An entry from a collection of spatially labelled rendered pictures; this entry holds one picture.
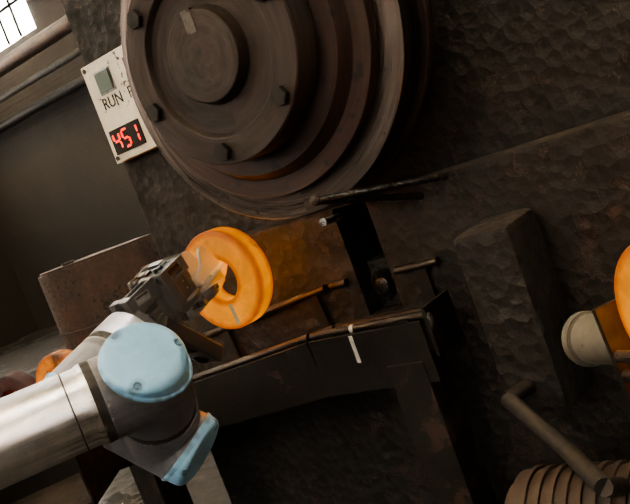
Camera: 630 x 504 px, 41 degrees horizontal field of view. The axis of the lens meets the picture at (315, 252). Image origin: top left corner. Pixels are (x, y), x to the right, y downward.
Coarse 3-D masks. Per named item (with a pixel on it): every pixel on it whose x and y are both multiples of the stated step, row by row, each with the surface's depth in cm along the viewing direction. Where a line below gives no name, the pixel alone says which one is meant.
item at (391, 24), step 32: (128, 0) 122; (384, 0) 99; (384, 32) 101; (416, 32) 104; (128, 64) 125; (384, 64) 102; (416, 64) 105; (384, 96) 103; (384, 128) 104; (352, 160) 108; (224, 192) 122; (320, 192) 113
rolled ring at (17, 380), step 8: (8, 376) 172; (16, 376) 172; (24, 376) 172; (32, 376) 172; (0, 384) 174; (8, 384) 173; (16, 384) 171; (24, 384) 170; (32, 384) 170; (0, 392) 175; (8, 392) 176
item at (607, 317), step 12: (612, 300) 82; (600, 312) 82; (612, 312) 82; (600, 324) 81; (612, 324) 82; (612, 336) 82; (624, 336) 82; (612, 348) 82; (624, 348) 82; (612, 360) 82; (624, 384) 81
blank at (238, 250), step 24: (192, 240) 128; (216, 240) 125; (240, 240) 123; (240, 264) 123; (264, 264) 124; (240, 288) 125; (264, 288) 123; (216, 312) 129; (240, 312) 126; (264, 312) 127
